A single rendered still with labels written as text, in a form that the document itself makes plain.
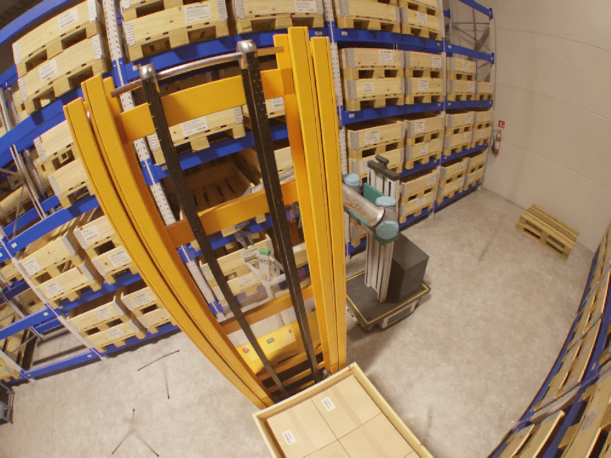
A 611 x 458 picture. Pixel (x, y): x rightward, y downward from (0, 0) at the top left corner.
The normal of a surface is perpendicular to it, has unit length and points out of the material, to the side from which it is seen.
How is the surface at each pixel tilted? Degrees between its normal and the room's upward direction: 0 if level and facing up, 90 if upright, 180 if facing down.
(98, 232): 90
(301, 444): 0
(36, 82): 90
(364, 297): 0
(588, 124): 90
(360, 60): 90
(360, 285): 0
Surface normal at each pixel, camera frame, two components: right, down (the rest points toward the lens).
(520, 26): -0.88, 0.36
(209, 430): -0.12, -0.81
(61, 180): 0.46, 0.47
